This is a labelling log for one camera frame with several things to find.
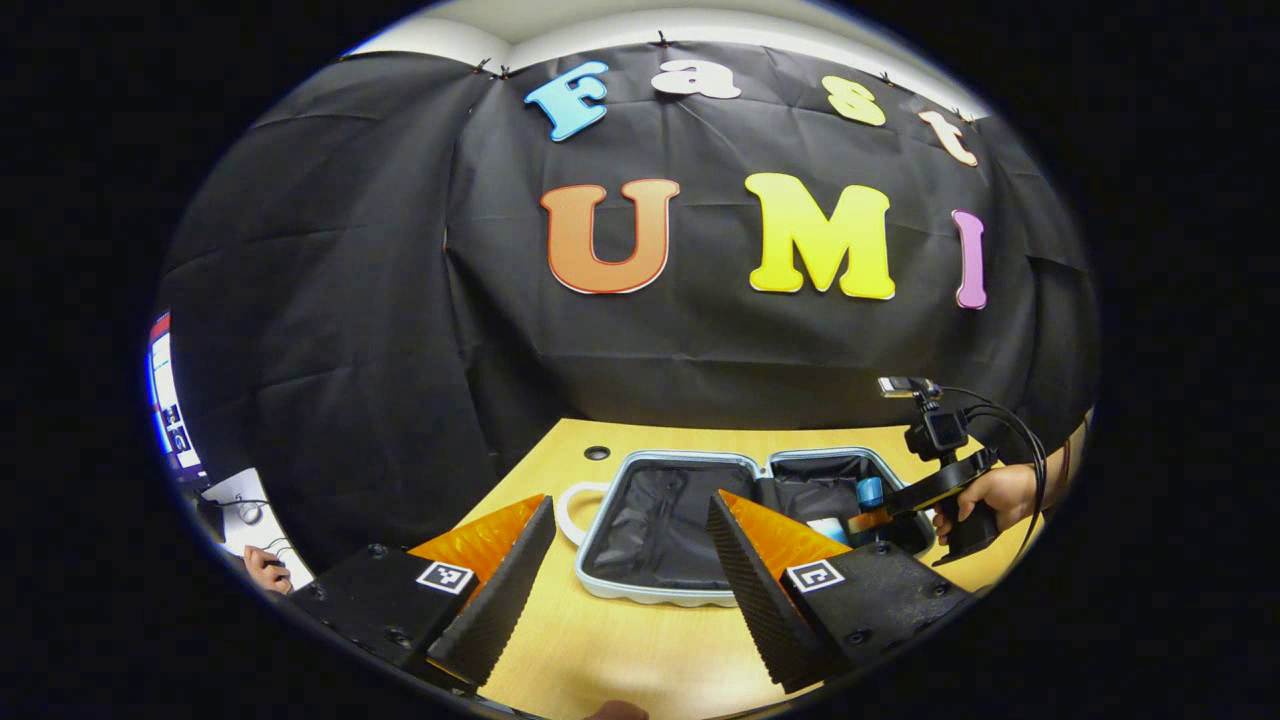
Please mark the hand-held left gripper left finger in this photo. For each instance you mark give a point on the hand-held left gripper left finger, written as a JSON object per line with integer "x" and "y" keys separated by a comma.
{"x": 500, "y": 600}

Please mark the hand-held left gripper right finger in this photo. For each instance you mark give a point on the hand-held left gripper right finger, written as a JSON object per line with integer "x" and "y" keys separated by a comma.
{"x": 765, "y": 600}

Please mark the black backdrop cloth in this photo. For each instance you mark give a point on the black backdrop cloth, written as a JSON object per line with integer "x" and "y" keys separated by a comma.
{"x": 400, "y": 350}

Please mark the blue cap clear bottle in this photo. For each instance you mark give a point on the blue cap clear bottle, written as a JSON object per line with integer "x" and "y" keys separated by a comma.
{"x": 870, "y": 493}

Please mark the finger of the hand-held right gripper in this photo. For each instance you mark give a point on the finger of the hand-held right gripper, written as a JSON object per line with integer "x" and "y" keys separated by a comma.
{"x": 905, "y": 497}

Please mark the computer monitor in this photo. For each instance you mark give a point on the computer monitor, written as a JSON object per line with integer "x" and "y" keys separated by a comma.
{"x": 165, "y": 400}

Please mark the light blue cosmetic tube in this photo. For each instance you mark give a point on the light blue cosmetic tube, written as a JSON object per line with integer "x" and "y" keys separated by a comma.
{"x": 828, "y": 530}

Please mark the light blue suitcase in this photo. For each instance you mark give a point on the light blue suitcase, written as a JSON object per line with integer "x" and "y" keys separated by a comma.
{"x": 650, "y": 520}

